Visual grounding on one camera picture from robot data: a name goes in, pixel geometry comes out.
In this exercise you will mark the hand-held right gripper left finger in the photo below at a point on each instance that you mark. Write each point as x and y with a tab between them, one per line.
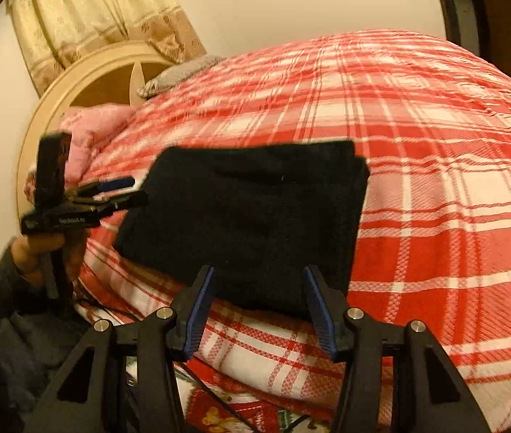
201	306

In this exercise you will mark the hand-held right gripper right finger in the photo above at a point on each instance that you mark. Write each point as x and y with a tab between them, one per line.
321	311

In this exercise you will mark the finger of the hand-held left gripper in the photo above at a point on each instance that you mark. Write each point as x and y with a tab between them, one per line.
111	184
129	199

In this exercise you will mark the black pants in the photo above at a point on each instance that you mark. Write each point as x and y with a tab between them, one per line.
246	216

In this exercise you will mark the person's left hand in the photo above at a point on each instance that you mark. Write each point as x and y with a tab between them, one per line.
32	248

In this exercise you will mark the pink pillow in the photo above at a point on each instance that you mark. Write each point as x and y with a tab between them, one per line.
93	131

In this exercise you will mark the red printed bed sheet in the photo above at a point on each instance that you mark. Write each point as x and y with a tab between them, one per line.
219	410

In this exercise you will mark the cream round headboard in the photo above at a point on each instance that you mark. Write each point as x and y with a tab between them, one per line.
79	72

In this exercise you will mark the grey pillow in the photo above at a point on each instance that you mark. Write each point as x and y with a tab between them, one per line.
178	74

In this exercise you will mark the person's dark clothing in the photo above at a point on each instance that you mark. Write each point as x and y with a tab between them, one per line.
7	361

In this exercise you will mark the red plaid blanket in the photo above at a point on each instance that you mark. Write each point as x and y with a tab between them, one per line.
440	189

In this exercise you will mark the cream patterned curtain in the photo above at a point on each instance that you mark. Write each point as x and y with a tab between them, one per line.
79	13

